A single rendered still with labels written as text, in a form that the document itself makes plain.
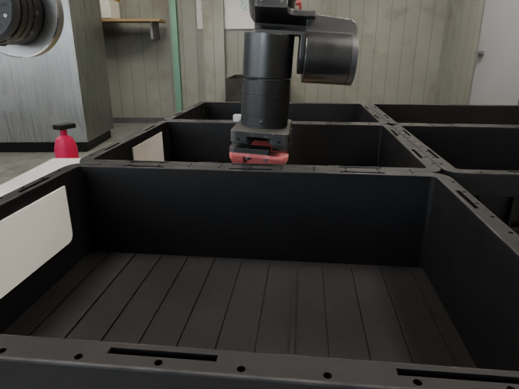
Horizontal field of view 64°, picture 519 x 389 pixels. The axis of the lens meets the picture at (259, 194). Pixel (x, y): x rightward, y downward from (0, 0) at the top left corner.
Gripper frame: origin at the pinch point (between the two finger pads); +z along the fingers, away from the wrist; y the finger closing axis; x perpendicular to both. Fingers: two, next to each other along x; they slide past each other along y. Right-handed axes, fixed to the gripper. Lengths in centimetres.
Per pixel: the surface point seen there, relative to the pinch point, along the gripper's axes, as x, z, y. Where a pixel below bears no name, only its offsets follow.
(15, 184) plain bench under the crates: 72, 22, 49
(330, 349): -8.4, 3.2, -23.9
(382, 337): -12.7, 3.2, -21.8
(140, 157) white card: 18.5, -1.6, 6.6
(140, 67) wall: 243, 28, 572
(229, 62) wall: 112, 12, 586
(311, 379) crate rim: -6.0, -6.8, -37.9
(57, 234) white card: 18.2, 0.4, -15.7
